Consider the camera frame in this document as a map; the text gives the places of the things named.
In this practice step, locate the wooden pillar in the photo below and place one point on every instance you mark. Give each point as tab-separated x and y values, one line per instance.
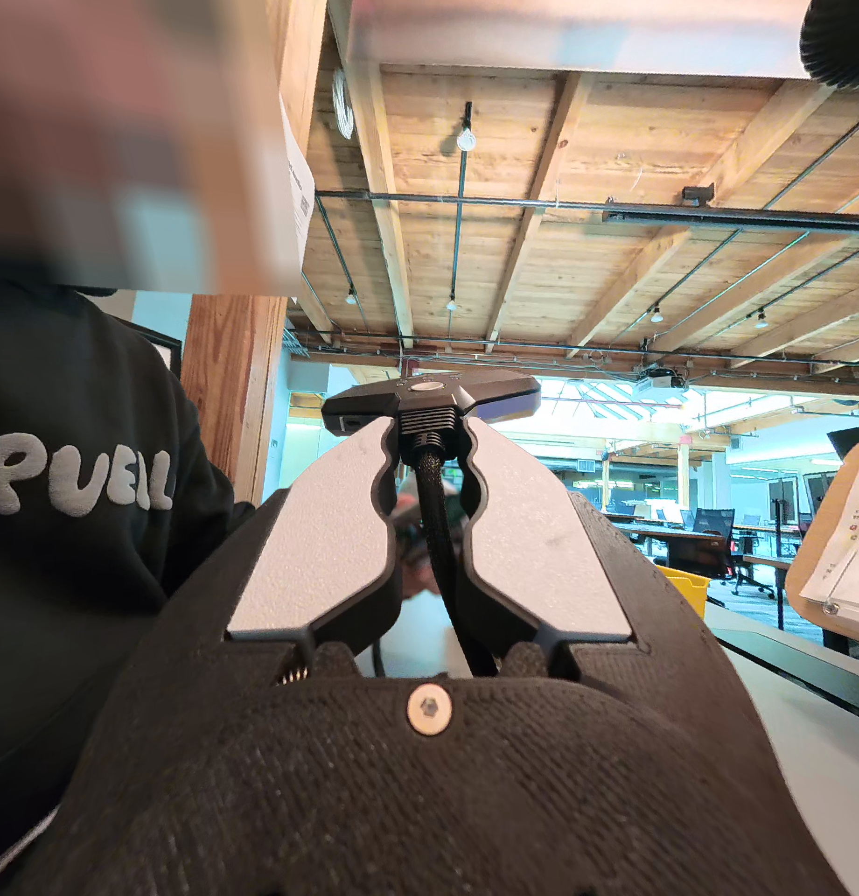
233	392

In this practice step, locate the person's black hoodie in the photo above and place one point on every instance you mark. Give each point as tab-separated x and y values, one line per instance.
86	595

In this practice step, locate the black ribbed object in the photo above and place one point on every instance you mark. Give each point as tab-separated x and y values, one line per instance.
839	42

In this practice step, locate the dark desk divider strip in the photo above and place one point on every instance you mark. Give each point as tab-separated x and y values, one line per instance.
807	679

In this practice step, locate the ceiling projector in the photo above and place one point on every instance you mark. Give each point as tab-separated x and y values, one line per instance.
660	381

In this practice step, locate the brown background desk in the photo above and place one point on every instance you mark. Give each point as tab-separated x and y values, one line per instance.
653	535

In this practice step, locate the grey desk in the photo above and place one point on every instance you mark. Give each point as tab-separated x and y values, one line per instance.
821	770

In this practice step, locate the yellow storage bin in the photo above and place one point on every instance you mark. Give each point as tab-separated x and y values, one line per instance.
685	591

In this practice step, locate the black mesh office chair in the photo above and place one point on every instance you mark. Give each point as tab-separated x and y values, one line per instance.
713	528

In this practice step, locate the black ceiling track rail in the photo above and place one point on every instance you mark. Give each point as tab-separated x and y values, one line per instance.
737	217

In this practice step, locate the black framed marker sign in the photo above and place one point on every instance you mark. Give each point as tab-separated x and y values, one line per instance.
172	346

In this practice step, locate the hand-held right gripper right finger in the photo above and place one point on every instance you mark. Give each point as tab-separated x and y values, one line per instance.
548	553

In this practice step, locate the white paper notice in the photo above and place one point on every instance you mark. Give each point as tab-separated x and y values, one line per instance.
300	196

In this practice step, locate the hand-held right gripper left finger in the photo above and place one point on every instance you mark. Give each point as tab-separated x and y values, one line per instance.
317	553

